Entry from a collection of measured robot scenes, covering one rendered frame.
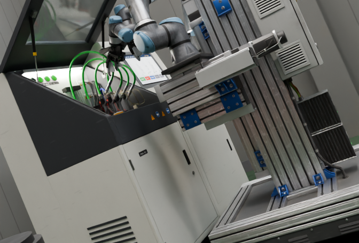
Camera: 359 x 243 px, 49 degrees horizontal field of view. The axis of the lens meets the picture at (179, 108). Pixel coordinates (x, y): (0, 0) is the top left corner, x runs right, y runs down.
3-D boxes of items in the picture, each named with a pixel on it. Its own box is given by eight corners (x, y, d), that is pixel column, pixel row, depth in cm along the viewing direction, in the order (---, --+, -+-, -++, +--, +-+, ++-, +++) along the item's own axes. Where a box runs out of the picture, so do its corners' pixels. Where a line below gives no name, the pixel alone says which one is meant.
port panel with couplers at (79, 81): (95, 116, 275) (78, 75, 276) (91, 117, 276) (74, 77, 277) (106, 112, 286) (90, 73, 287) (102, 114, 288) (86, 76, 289)
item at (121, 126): (123, 143, 207) (111, 115, 208) (117, 146, 209) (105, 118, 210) (176, 121, 262) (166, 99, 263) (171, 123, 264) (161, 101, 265)
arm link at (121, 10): (126, 1, 243) (113, 5, 241) (133, 17, 243) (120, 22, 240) (124, 7, 251) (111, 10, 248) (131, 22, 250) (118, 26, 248)
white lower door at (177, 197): (174, 266, 203) (123, 144, 206) (170, 266, 204) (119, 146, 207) (218, 216, 261) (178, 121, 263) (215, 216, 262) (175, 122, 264)
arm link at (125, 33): (139, 26, 216) (130, 20, 223) (121, 32, 211) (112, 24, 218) (140, 39, 220) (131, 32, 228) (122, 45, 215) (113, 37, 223)
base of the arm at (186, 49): (204, 55, 202) (196, 38, 202) (195, 55, 188) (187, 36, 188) (179, 68, 207) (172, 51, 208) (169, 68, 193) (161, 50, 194)
